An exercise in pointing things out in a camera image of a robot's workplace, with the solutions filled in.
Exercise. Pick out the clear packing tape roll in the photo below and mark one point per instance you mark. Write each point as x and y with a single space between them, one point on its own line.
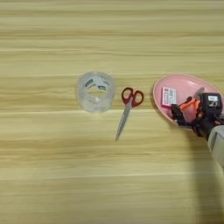
94 106

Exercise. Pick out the orange and black pliers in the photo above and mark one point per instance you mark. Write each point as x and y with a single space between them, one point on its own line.
189 104

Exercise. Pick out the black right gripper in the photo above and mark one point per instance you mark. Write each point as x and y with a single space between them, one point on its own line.
208 122

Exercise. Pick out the pink box with white label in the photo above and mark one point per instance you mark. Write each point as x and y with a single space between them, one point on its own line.
169 97

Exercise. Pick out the pink oval plate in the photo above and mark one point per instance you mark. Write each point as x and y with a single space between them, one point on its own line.
183 86

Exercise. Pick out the black box with white label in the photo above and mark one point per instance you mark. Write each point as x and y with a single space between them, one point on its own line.
211 102

